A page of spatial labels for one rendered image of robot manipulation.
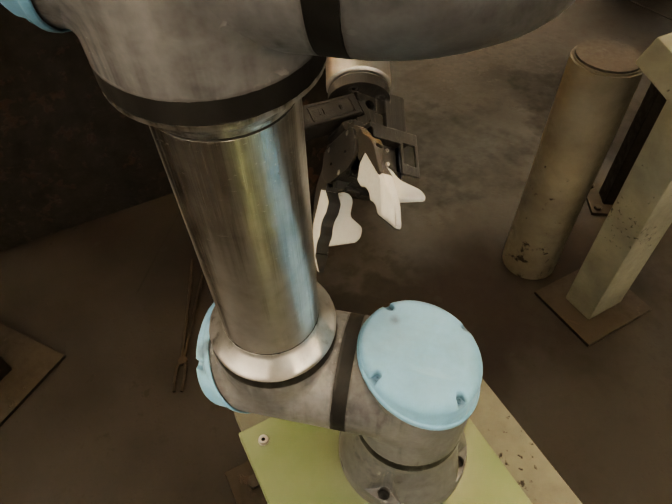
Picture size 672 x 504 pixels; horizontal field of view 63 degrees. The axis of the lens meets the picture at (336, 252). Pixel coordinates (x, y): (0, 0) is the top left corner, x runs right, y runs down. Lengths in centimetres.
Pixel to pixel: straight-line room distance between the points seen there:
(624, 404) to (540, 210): 41
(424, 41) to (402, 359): 33
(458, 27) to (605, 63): 83
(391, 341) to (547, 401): 70
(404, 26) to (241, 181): 13
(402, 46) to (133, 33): 10
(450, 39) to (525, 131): 155
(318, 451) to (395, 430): 20
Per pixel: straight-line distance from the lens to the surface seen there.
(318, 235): 61
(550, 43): 228
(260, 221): 33
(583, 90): 103
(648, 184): 106
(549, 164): 112
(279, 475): 69
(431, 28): 21
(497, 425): 77
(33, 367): 127
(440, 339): 51
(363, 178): 54
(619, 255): 116
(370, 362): 48
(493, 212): 146
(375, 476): 63
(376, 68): 63
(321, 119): 58
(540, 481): 75
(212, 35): 23
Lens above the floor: 97
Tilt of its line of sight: 48 degrees down
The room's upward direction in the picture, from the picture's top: straight up
